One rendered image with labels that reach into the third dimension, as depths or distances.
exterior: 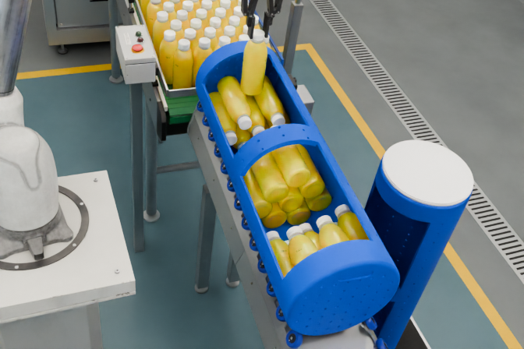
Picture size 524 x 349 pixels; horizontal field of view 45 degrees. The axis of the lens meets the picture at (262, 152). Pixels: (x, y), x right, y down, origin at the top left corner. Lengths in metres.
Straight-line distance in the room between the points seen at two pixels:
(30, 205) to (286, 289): 0.60
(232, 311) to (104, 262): 1.26
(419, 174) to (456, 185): 0.11
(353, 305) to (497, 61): 3.37
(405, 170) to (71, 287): 1.01
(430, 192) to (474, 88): 2.49
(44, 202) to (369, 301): 0.79
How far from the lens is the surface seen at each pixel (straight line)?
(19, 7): 1.52
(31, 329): 1.80
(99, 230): 1.65
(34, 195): 1.52
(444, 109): 4.08
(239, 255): 1.83
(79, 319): 1.80
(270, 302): 1.68
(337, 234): 1.55
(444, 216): 1.94
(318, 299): 1.47
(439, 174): 1.99
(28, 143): 1.49
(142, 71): 2.14
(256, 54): 1.85
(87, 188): 1.76
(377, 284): 1.52
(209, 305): 2.77
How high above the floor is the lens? 2.31
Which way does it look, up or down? 42 degrees down
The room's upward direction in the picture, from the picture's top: 9 degrees clockwise
